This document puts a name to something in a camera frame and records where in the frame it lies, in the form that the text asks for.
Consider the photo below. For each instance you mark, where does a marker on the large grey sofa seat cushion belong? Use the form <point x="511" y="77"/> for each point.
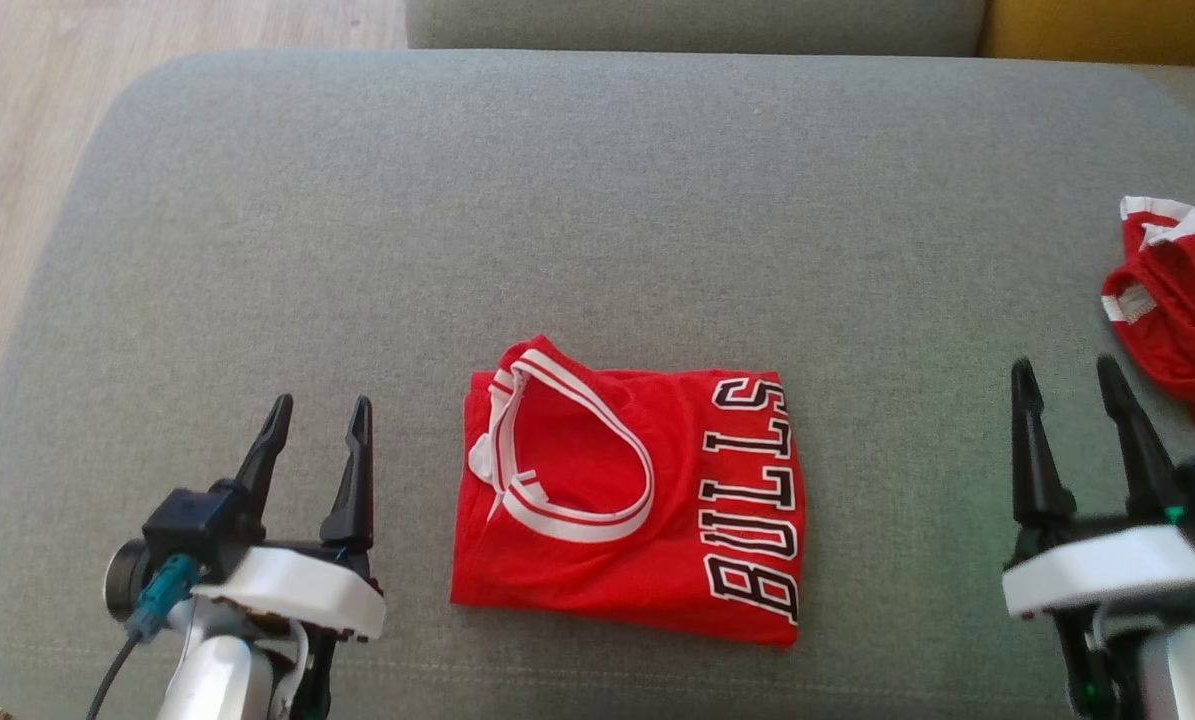
<point x="597" y="200"/>

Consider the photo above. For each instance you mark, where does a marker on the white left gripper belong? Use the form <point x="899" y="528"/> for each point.
<point x="297" y="590"/>

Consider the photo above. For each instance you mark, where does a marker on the red Bulls basketball jersey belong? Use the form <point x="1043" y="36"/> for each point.
<point x="657" y="560"/>

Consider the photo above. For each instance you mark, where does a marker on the large yellow back cushion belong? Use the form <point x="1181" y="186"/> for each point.
<point x="1107" y="28"/>

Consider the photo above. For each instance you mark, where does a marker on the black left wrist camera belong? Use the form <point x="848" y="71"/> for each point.
<point x="197" y="525"/>

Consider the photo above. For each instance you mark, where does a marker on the red shorts with white stripe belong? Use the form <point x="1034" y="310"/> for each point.
<point x="1187" y="330"/>

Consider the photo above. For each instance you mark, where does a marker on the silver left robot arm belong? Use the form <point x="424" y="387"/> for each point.
<point x="217" y="680"/>

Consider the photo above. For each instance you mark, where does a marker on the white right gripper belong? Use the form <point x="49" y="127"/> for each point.
<point x="1107" y="570"/>

